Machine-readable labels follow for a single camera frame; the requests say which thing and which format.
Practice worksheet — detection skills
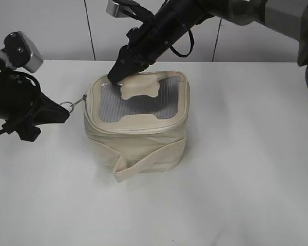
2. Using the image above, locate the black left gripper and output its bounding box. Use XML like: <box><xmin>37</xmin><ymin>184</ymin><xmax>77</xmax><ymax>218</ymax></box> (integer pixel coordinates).
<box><xmin>0</xmin><ymin>52</ymin><xmax>70</xmax><ymax>141</ymax></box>

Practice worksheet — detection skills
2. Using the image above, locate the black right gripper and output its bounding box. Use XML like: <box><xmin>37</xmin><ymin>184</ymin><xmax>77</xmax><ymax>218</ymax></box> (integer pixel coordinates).
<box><xmin>107</xmin><ymin>1</ymin><xmax>208</xmax><ymax>84</ymax></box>

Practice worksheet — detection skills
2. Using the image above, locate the silver zipper pull ring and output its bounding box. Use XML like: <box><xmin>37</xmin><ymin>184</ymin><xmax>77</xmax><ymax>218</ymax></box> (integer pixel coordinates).
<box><xmin>60</xmin><ymin>94</ymin><xmax>89</xmax><ymax>113</ymax></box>

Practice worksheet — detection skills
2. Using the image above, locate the cream zippered bag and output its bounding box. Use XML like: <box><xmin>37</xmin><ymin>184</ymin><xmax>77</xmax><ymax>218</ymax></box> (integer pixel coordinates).
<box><xmin>83</xmin><ymin>71</ymin><xmax>190</xmax><ymax>182</ymax></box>

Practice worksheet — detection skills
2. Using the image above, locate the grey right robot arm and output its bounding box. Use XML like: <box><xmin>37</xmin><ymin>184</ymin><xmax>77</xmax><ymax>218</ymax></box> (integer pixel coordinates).
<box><xmin>106</xmin><ymin>1</ymin><xmax>308</xmax><ymax>83</ymax></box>

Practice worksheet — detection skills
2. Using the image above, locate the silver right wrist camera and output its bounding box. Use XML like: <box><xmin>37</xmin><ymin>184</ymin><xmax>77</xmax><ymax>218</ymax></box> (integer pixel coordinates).
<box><xmin>106</xmin><ymin>0</ymin><xmax>140</xmax><ymax>18</ymax></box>

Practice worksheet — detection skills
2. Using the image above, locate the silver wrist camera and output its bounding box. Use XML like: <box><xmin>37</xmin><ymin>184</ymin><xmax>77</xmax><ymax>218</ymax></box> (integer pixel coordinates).
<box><xmin>4</xmin><ymin>31</ymin><xmax>43</xmax><ymax>73</ymax></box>
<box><xmin>106</xmin><ymin>0</ymin><xmax>140</xmax><ymax>18</ymax></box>

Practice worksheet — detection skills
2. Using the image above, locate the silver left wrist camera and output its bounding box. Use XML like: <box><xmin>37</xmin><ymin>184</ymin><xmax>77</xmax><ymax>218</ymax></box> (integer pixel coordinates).
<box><xmin>4</xmin><ymin>31</ymin><xmax>43</xmax><ymax>73</ymax></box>

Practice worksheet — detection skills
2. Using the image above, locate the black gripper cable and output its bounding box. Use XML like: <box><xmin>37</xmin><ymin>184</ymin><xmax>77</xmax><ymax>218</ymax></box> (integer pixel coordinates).
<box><xmin>169</xmin><ymin>23</ymin><xmax>196</xmax><ymax>57</ymax></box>

